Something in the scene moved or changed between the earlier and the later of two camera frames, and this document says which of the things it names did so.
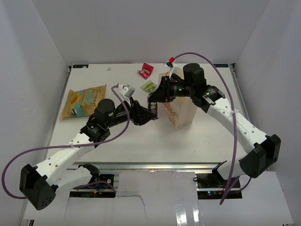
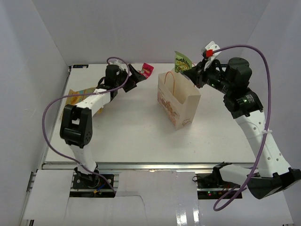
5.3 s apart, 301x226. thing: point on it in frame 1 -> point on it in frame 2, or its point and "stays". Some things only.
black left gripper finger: x=140 y=109 -> x=133 y=71
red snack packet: x=146 y=71 stays
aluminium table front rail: x=147 y=166 stays
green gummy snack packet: x=149 y=86 -> x=182 y=62
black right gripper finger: x=160 y=92 -> x=196 y=67
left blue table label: x=80 y=66 stays
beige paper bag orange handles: x=181 y=110 stays
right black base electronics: x=209 y=186 stays
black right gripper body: x=170 y=88 -> x=203 y=76
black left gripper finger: x=145 y=117 -> x=133 y=79
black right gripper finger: x=159 y=96 -> x=192 y=74
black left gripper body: x=133 y=116 -> x=125 y=87
